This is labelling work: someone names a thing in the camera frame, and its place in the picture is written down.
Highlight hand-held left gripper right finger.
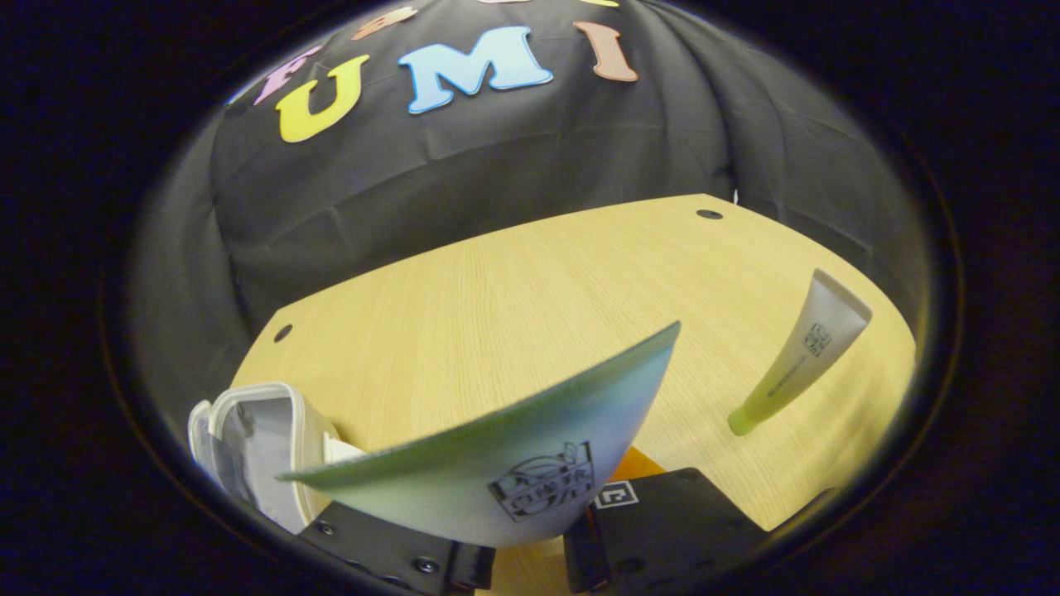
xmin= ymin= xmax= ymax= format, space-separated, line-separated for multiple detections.
xmin=563 ymin=447 xmax=767 ymax=594

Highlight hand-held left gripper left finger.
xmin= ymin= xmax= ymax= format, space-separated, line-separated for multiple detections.
xmin=298 ymin=501 xmax=498 ymax=594

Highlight wide green white tube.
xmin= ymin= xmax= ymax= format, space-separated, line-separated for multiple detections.
xmin=277 ymin=321 xmax=682 ymax=549

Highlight white suitcase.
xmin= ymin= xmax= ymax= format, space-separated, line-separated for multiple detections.
xmin=188 ymin=382 xmax=367 ymax=536

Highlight slim white green tube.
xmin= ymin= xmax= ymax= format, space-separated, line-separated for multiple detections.
xmin=728 ymin=268 xmax=873 ymax=437

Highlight black backdrop cloth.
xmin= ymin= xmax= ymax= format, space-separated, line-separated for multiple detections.
xmin=128 ymin=0 xmax=928 ymax=431

